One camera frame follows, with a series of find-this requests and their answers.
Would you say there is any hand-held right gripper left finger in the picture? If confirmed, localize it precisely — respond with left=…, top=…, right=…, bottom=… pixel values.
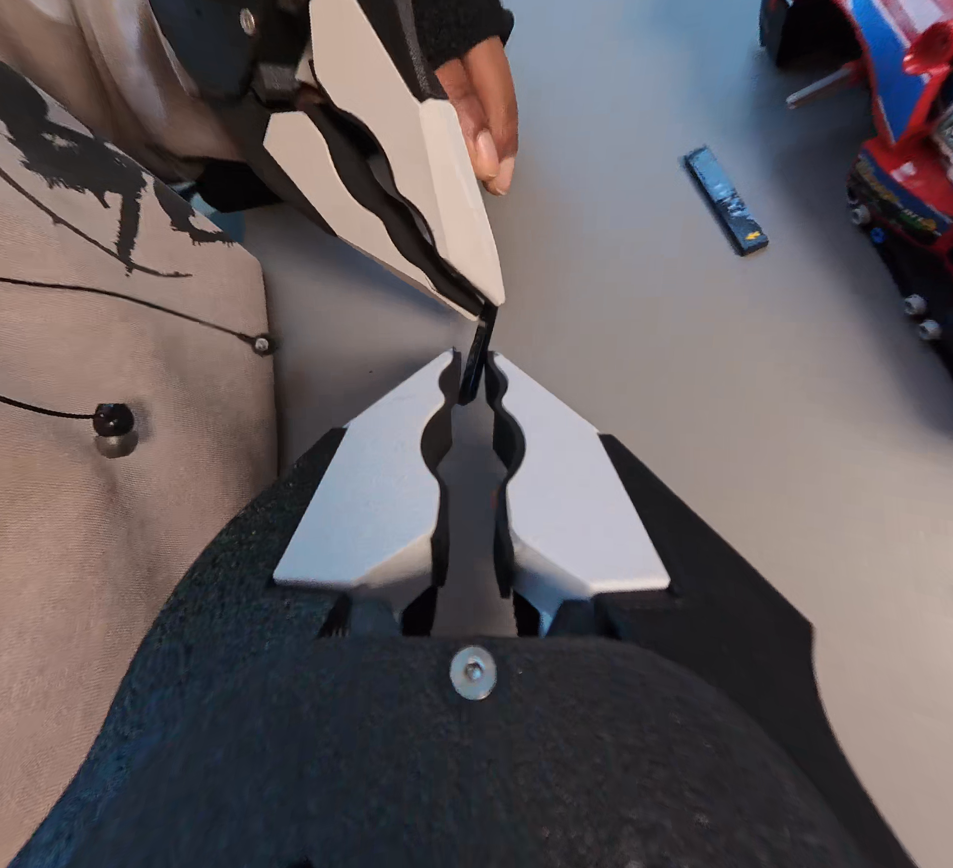
left=272, top=349, right=459, bottom=637

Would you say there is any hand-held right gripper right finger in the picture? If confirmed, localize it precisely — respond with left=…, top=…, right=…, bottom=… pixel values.
left=484, top=351, right=671, bottom=637

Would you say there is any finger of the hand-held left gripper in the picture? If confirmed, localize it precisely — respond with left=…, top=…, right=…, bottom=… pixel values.
left=263, top=108, right=486, bottom=323
left=296, top=0, right=509, bottom=312

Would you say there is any black long lego tile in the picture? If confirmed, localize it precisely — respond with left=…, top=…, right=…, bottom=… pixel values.
left=457, top=300, right=499, bottom=407

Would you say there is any red blue lego car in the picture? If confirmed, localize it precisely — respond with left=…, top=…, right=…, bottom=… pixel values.
left=758, top=0, right=953, bottom=362

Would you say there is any person's left forearm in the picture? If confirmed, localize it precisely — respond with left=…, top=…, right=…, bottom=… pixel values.
left=0, top=0, right=262, bottom=172

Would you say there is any person's left hand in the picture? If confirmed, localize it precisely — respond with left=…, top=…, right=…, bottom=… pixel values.
left=391, top=0, right=521, bottom=199

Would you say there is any black mesh chair armrest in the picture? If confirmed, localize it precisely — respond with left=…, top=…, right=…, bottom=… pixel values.
left=175, top=156, right=287, bottom=215

